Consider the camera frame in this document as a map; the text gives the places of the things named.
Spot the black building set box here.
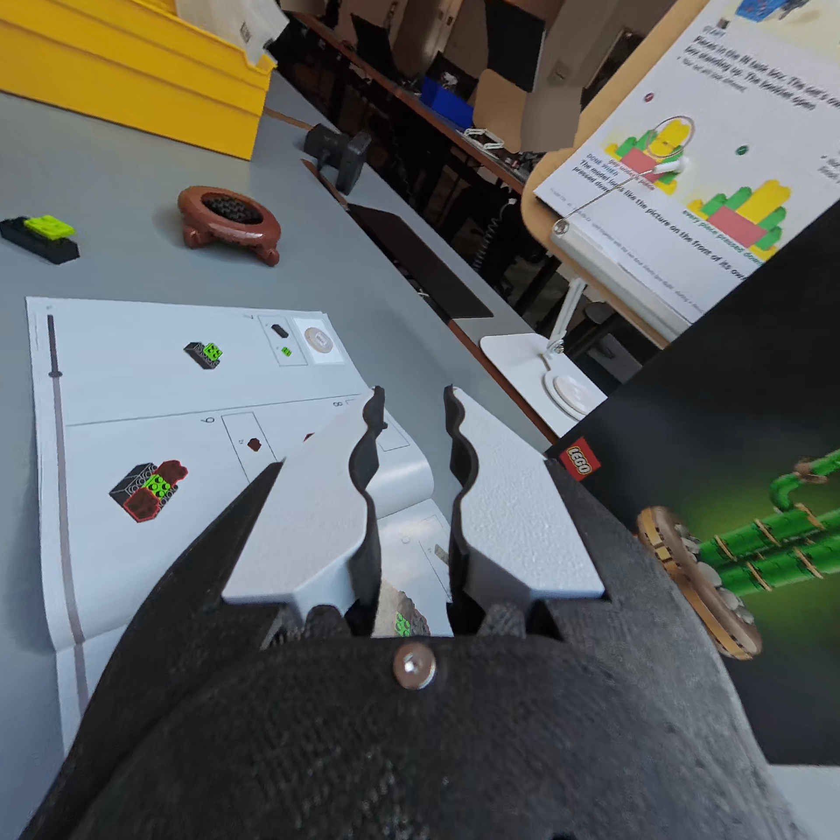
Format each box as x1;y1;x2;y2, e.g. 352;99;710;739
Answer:
545;197;840;765

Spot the grey desk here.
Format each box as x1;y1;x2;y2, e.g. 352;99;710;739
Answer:
0;66;565;840

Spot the black flat panel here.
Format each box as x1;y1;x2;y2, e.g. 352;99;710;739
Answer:
348;203;493;320

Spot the building instruction booklet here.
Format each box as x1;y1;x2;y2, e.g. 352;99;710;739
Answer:
26;295;454;752

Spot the black desk clamp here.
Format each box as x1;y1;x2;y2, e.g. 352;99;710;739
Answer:
303;123;372;194

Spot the yellow plastic bin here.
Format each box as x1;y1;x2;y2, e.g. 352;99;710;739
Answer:
0;0;278;160

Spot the blue plastic bin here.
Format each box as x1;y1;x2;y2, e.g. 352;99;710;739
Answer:
420;75;475;129

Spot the brown round brick pot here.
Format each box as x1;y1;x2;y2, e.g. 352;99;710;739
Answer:
177;185;283;266

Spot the long wooden workbench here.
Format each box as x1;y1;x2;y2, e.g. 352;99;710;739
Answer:
289;10;526;194

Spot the plywood chair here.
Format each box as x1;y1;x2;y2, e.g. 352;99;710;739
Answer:
474;67;534;153

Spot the black and lime brick assembly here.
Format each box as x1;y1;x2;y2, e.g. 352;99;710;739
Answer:
0;215;81;265

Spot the white cloth bag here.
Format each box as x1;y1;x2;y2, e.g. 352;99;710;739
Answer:
176;0;290;67

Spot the black coiled cable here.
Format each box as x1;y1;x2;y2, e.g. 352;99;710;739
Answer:
482;197;519;253

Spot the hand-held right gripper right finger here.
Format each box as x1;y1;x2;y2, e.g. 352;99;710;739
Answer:
444;385;605;637

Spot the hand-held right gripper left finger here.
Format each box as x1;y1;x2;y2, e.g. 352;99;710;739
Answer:
222;386;388;637

